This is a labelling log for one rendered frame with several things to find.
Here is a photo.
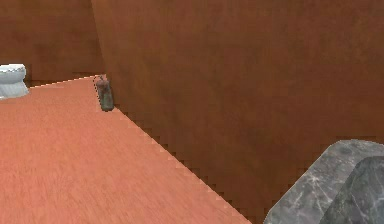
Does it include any grey marble counter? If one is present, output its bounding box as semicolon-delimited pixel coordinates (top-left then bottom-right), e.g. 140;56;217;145
263;139;384;224

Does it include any white toilet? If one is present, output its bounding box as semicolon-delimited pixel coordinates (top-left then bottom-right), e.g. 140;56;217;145
0;63;30;100

